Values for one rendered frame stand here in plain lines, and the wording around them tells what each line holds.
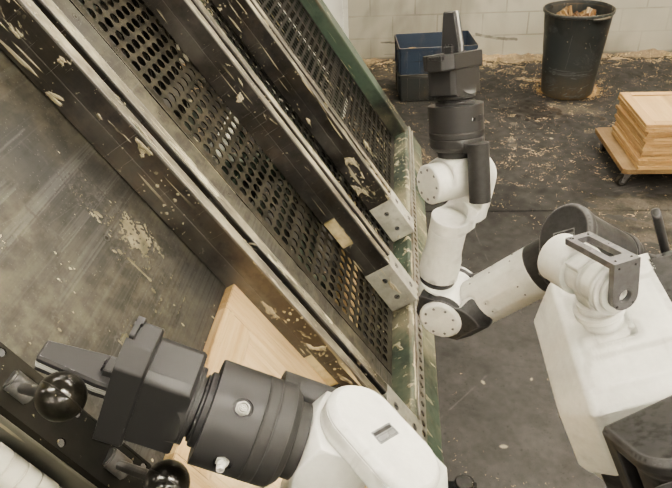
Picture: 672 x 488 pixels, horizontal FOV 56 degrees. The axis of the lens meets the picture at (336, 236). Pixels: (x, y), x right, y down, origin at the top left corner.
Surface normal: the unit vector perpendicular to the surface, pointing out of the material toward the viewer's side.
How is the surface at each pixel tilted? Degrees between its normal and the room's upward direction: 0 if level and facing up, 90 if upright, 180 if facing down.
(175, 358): 25
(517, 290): 90
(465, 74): 78
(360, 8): 90
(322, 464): 86
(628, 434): 31
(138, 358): 50
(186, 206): 90
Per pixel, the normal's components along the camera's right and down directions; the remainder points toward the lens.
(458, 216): 0.07, -0.81
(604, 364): -0.43, -0.77
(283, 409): 0.34, -0.59
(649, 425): -0.40, -0.91
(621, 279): 0.32, 0.35
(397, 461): 0.38, -0.79
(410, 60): 0.02, 0.55
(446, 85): -0.62, 0.29
